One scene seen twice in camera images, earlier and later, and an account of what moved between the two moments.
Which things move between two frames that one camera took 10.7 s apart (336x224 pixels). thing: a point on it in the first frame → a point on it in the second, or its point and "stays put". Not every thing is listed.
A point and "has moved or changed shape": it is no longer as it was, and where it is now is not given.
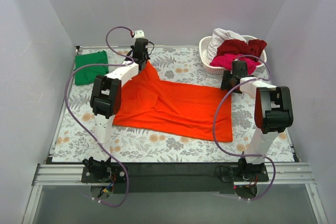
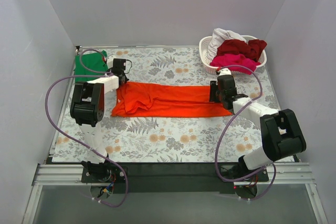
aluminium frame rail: [277, 173] stays put
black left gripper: [143, 64] → [123, 78]
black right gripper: [229, 83] → [213, 92]
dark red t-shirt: [252, 49] stays put
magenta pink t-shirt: [225, 61] stays put
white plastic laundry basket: [205, 60] stays put
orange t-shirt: [147, 105] has moved or changed shape
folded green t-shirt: [87, 75] stays put
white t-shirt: [220, 35] stays put
